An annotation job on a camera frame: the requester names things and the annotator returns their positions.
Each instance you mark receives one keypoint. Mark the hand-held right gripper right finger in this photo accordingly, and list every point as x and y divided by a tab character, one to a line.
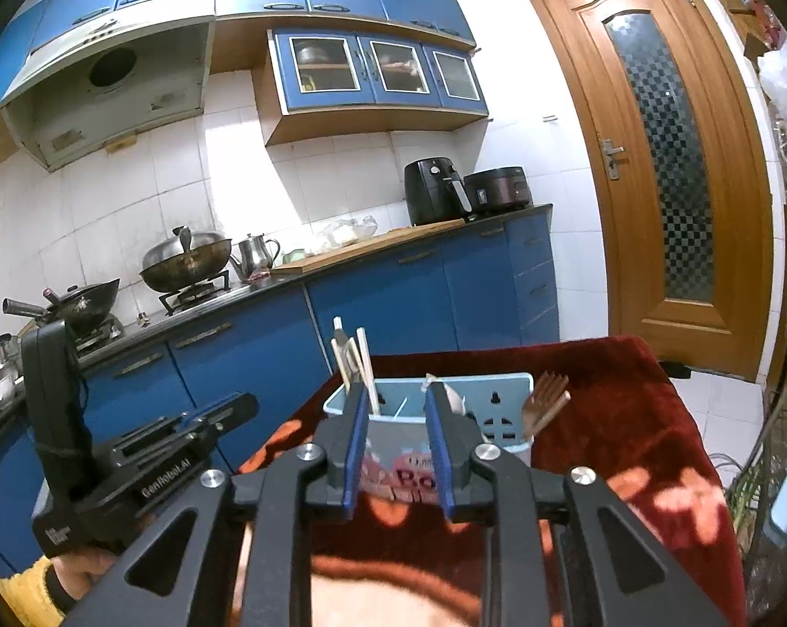
440	464

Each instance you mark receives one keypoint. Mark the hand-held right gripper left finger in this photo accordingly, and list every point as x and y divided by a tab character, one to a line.
354	464

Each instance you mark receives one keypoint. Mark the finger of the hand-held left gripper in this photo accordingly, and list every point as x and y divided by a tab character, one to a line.
237	408
152	442

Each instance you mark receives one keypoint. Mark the light blue utensil holder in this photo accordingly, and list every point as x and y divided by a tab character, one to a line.
504	431

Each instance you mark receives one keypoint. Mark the person's left hand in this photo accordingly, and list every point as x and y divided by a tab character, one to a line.
93	568

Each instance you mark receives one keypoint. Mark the white ceramic spoon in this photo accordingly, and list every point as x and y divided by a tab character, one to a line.
455	402

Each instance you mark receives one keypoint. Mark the black wok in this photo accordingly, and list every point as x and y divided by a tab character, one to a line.
83	307

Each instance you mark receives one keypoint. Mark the gas stove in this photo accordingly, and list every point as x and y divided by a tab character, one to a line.
197	298

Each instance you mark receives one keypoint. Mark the wooden fork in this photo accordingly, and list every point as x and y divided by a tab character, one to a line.
550	384
555	410

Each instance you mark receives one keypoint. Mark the metal wok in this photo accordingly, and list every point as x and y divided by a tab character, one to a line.
184	272

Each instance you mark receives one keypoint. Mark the metal kettle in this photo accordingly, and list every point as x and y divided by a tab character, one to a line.
256	255

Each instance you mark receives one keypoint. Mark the green bowl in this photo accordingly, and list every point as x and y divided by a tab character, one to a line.
294	257

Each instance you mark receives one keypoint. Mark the blue base cabinets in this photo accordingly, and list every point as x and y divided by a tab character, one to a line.
367	300

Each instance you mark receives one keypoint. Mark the red printed blanket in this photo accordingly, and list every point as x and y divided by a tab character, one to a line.
602	405

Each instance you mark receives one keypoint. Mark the metal wok lid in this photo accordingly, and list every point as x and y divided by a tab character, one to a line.
178	245

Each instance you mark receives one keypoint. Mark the clear plastic food bag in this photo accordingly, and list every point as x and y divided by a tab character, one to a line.
348	232

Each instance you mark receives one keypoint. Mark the wooden cutting board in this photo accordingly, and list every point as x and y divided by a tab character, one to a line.
367	241

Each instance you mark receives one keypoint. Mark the black air fryer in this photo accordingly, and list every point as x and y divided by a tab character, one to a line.
429	189

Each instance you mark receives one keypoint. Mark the dark rice cooker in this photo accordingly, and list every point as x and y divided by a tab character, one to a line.
498	189

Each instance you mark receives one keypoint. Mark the range hood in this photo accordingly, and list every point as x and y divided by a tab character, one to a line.
73	124

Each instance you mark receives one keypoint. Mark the wooden door with glass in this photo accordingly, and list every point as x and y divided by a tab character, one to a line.
583	144

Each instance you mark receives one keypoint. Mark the white plastic bag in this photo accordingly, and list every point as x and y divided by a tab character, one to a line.
785	91

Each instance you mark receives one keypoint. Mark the blue glass-door wall cabinet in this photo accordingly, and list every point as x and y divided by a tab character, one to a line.
328	98

